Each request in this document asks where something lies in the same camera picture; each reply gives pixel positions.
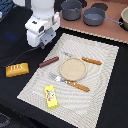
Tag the fork with orange handle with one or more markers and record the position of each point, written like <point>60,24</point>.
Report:
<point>74,84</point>

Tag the round beige plate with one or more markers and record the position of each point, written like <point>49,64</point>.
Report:
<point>73,69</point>

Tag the grey saucepan with handle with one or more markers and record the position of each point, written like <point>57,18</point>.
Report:
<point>94,16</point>

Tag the pink brown board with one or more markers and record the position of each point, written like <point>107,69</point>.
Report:
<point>107,29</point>

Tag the brown toy sausage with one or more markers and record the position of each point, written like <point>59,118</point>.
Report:
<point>54,59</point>

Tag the beige bowl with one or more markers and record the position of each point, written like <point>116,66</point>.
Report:
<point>124,16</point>

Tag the beige woven placemat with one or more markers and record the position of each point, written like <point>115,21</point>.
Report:
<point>73,88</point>

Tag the dark grey pot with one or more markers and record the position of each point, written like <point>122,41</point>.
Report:
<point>71,9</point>

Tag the knife with orange handle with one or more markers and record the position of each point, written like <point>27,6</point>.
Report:
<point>84,59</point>

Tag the yellow snack box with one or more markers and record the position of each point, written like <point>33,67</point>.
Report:
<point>51,97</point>

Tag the orange toy bread loaf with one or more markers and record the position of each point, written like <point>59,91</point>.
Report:
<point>17,69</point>

